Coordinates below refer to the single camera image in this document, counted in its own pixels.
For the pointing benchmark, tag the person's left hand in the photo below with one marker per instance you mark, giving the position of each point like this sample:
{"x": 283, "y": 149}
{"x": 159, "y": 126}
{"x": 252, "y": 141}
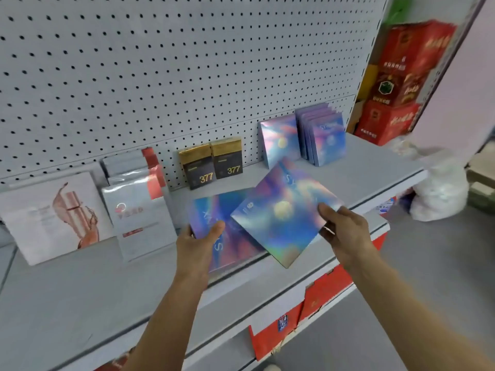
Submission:
{"x": 193, "y": 254}

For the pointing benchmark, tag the person's right hand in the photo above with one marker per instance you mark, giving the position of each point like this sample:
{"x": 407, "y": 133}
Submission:
{"x": 350, "y": 237}

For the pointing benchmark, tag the person's right thumb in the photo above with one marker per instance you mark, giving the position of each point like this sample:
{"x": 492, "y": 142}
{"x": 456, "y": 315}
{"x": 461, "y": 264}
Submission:
{"x": 328, "y": 212}

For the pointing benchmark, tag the person's left thumb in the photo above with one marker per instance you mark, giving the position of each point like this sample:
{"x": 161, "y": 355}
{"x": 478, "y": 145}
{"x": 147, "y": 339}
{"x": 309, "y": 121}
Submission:
{"x": 214, "y": 232}

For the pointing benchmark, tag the holographic blue striped packet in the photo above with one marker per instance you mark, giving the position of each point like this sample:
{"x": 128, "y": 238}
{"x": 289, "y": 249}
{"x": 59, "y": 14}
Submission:
{"x": 216, "y": 212}

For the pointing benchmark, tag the holographic packet with yellow circle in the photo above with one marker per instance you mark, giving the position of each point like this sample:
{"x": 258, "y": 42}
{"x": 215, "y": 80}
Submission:
{"x": 278, "y": 212}
{"x": 280, "y": 141}

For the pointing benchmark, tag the person's left forearm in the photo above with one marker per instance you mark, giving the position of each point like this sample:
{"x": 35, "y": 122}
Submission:
{"x": 170, "y": 328}

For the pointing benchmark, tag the person's right forearm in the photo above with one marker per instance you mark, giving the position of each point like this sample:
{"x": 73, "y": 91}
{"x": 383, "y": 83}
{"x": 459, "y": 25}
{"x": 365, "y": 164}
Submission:
{"x": 410, "y": 316}

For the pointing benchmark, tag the blue and white packet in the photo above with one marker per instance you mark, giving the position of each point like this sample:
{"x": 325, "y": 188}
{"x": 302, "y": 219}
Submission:
{"x": 386, "y": 205}

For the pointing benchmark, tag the small red box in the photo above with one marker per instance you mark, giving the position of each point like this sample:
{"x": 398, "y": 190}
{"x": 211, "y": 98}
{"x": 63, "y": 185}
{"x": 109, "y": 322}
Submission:
{"x": 379, "y": 241}

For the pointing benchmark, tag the black and gold box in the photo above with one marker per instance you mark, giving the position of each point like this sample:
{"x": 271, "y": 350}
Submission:
{"x": 228, "y": 158}
{"x": 197, "y": 168}

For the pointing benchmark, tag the row of holographic purple packets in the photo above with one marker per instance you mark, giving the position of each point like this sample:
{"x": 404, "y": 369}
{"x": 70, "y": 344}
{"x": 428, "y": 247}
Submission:
{"x": 326, "y": 139}

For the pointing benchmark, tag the red cardboard box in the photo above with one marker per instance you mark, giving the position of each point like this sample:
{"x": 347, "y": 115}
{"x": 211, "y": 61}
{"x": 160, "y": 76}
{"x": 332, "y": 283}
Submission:
{"x": 325, "y": 291}

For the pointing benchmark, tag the red carton with gold print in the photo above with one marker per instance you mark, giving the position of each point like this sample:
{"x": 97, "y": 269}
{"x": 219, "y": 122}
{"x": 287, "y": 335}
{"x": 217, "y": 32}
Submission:
{"x": 384, "y": 123}

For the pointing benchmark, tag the white plastic bag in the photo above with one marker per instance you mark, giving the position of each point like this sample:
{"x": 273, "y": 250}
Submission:
{"x": 439, "y": 193}

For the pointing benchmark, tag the red box with blue label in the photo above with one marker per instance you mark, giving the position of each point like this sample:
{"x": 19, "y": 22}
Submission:
{"x": 274, "y": 332}

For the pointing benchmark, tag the yellow box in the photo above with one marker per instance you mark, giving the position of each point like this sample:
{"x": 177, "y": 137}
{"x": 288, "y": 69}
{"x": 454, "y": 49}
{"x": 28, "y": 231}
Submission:
{"x": 367, "y": 83}

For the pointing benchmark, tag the dark red printed carton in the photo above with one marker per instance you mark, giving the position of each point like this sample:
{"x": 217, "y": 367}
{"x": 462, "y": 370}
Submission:
{"x": 398, "y": 88}

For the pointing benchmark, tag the person's white shoe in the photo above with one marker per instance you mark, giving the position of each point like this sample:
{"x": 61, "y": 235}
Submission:
{"x": 271, "y": 367}

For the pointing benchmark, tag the red printed package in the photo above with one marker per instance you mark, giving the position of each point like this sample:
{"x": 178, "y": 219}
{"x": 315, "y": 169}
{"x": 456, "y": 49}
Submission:
{"x": 116, "y": 361}

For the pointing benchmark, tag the grey pegboard panel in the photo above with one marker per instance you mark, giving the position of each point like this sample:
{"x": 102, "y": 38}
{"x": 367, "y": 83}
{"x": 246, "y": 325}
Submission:
{"x": 174, "y": 73}

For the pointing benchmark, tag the white box with pink print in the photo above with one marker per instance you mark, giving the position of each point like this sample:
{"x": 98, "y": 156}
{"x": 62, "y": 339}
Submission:
{"x": 50, "y": 216}

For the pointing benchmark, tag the large red carton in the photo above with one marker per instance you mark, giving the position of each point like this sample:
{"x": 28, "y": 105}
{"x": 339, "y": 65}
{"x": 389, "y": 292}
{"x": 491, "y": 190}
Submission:
{"x": 415, "y": 48}

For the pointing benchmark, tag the green package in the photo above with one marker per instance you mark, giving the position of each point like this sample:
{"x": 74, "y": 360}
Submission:
{"x": 400, "y": 9}

